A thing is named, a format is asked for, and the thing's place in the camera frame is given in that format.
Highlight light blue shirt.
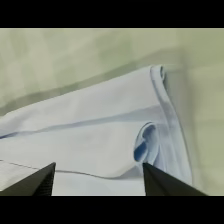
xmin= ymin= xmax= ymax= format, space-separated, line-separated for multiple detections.
xmin=0 ymin=64 xmax=193 ymax=197

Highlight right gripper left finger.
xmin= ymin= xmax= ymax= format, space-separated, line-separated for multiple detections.
xmin=0 ymin=162 xmax=57 ymax=197

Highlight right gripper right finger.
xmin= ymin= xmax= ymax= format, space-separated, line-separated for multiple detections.
xmin=142 ymin=162 xmax=208 ymax=197

